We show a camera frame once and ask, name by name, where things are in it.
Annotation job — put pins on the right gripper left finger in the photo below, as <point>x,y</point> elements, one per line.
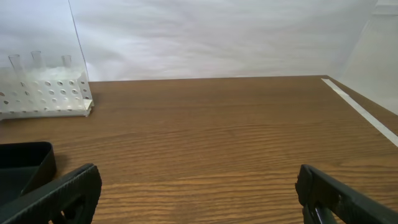
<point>46,193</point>

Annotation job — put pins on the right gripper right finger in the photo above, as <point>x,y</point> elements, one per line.
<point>326,189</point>

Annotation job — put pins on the black tray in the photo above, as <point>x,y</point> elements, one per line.
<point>18,161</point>

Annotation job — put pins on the clear test tube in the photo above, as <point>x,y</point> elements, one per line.
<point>66,61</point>
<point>16,65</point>
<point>37,60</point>

